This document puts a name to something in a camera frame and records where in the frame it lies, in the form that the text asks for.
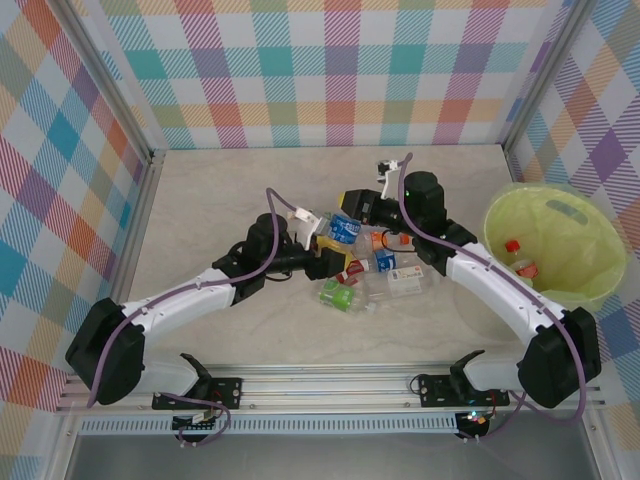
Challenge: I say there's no green label bottle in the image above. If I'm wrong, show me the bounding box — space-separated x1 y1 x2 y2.
316 278 380 316

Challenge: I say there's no aluminium frame post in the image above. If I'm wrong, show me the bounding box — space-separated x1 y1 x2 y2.
58 0 169 169
501 0 596 154

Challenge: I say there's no left circuit board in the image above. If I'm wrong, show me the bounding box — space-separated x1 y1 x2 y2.
171 410 222 432

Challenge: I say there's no yellow-green plastic bin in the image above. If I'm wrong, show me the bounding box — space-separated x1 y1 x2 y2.
481 181 630 315

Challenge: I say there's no red cap cola bottle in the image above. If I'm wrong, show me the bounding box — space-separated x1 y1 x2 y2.
503 239 540 280

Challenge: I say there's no gold red label bottle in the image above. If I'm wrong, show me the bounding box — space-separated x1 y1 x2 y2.
333 253 372 287

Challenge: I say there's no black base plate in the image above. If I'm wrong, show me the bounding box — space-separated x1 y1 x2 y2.
151 376 245 412
416 372 512 410

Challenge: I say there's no aluminium left frame post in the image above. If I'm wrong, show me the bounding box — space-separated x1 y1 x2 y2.
58 0 169 169

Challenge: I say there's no circuit board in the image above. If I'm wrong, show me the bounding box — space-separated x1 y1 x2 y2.
455 408 496 432
171 410 222 432

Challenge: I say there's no aluminium right frame post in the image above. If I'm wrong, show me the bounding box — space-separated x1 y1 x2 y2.
501 0 596 154

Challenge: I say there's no orange label orange cap bottle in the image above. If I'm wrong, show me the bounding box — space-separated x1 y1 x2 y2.
368 230 414 253

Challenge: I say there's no right circuit board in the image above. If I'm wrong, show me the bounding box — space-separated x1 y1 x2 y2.
455 408 496 432

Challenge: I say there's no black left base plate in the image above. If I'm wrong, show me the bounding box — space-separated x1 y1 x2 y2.
151 376 245 412

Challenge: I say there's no white label square bottle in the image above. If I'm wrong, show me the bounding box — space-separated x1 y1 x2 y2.
366 264 442 302

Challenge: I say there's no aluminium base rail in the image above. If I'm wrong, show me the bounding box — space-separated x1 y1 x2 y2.
53 362 609 416

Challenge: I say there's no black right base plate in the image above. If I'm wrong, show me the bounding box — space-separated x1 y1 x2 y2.
416 372 512 410

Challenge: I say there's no slotted grey cable duct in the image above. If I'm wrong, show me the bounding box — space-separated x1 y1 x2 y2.
78 416 462 437

